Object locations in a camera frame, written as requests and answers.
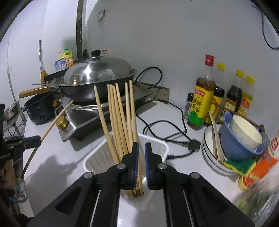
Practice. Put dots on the brass stove knob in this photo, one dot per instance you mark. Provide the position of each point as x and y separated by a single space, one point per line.
62 123

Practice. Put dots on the steel wok lid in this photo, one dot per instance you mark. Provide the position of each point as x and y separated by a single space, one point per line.
97 68

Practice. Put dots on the yellow oil jug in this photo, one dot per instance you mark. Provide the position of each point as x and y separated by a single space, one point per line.
67 56

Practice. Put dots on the steel gas stove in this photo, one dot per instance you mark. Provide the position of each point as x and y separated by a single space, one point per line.
84 119

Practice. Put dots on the white perforated plastic basket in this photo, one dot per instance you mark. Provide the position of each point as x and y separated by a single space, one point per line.
99 160

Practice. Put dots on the steel bowl on rack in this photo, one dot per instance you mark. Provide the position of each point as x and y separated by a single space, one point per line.
11 111

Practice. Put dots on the orange yellow detergent bottle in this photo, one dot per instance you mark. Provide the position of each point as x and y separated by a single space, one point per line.
265 162

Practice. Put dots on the wooden wok handle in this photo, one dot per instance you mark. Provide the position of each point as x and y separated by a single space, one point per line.
34 91

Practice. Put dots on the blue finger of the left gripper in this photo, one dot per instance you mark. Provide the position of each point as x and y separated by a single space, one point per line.
31 142

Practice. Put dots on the yellow cap soy sauce bottle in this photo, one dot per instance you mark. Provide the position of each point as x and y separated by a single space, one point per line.
219 92

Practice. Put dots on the wooden chopstick dark banded end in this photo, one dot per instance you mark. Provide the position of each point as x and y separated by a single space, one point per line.
119 136

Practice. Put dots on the wooden rice paddle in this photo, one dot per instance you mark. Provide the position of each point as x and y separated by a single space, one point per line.
219 150

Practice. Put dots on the person's left hand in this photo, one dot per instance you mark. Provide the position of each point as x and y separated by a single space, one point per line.
8 176

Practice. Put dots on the red cap cooking wine bottle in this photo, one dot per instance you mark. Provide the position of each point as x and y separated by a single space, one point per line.
202 96

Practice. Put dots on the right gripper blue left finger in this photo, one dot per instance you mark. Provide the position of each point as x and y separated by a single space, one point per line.
130 172

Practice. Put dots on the yellow green sponge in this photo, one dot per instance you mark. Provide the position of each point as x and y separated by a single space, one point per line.
243 167

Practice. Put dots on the clear plastic bag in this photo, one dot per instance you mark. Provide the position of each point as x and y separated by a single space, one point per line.
260 201

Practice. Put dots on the white plate stack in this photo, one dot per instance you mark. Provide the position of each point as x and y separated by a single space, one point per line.
210 154

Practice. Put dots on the wooden chopstick apart from pile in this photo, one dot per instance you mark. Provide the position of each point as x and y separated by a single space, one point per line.
114 124

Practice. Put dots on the cream ceramic cup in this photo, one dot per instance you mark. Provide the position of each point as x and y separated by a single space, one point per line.
245 132

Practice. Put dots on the blue ceramic bowl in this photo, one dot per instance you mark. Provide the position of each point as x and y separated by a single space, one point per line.
233 148

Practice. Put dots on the yellow cap dark vinegar bottle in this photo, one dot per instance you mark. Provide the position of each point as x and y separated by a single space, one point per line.
234 95

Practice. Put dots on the small dark spice jar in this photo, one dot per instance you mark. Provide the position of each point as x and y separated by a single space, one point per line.
188 105

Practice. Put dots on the yellow cap yellow label bottle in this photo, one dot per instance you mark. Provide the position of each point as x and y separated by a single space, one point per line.
248 90

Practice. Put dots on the wooden chopstick pile front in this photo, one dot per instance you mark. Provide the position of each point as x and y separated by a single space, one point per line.
43 137

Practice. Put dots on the black wok pan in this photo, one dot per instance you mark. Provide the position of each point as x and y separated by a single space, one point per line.
85 95

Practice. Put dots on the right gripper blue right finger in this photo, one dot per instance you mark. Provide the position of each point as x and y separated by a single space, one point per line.
153 174

